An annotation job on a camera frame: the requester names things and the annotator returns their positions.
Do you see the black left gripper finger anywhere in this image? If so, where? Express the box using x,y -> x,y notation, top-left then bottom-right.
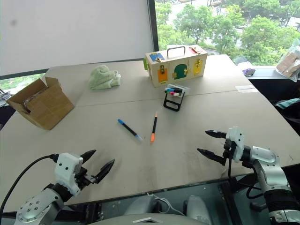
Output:
94,158 -> 116,184
80,150 -> 97,163

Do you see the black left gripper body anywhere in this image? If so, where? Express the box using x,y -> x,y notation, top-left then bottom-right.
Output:
75,166 -> 97,191

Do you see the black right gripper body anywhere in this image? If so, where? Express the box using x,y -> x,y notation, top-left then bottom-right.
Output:
222,138 -> 237,164

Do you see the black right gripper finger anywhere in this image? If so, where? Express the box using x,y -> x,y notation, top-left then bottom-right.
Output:
205,129 -> 228,140
196,148 -> 226,166

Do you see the black pen with blue caps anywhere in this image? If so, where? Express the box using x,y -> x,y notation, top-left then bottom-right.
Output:
117,119 -> 143,143

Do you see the clear tray of colored markers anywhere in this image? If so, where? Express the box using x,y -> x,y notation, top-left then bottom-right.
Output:
164,83 -> 191,98

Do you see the open brown cardboard box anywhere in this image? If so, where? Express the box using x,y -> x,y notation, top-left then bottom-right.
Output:
6,76 -> 75,131

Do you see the black pen with orange caps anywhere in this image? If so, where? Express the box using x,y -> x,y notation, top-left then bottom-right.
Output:
150,112 -> 158,144

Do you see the silver rounded robot part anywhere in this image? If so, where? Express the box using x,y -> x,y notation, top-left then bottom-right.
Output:
186,195 -> 211,225
123,195 -> 164,216

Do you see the black marker holder case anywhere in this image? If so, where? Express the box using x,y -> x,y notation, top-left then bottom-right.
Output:
163,91 -> 186,112

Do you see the clear tape strip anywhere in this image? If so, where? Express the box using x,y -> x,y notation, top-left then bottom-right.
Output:
235,85 -> 256,93

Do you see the grey rounded robot torso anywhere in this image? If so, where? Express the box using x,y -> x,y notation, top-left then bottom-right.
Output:
87,212 -> 201,225

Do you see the black chair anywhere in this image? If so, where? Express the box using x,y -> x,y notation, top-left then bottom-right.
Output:
273,100 -> 300,137

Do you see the teal cloth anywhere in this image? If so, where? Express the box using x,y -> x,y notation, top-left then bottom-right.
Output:
275,97 -> 300,110

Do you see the light green towel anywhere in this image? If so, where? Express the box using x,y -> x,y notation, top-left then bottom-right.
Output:
88,65 -> 122,91

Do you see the plastic bag with brown paper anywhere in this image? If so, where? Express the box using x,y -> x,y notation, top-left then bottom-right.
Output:
276,38 -> 300,82

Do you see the white roller blind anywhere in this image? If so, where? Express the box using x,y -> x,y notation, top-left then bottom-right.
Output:
0,0 -> 156,77

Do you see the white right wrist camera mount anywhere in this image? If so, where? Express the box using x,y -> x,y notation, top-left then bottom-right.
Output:
225,126 -> 245,163

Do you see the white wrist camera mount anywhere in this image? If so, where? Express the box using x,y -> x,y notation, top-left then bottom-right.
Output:
225,126 -> 245,163
54,152 -> 84,196

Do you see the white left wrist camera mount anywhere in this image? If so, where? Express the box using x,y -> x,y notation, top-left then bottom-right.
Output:
54,152 -> 84,196

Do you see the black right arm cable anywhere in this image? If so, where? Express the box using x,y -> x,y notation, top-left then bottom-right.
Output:
227,146 -> 263,200

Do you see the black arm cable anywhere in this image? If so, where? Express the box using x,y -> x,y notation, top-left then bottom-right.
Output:
227,146 -> 263,200
0,153 -> 59,213

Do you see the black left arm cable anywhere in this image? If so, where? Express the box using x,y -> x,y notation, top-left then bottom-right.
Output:
0,153 -> 59,213

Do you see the thin white cable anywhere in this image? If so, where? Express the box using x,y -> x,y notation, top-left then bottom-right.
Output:
147,193 -> 186,217

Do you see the wooden lock box with handle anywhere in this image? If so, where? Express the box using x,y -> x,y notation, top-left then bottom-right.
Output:
143,45 -> 208,88

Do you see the dark window frame post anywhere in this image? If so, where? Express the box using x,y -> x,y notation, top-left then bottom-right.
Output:
147,0 -> 160,60

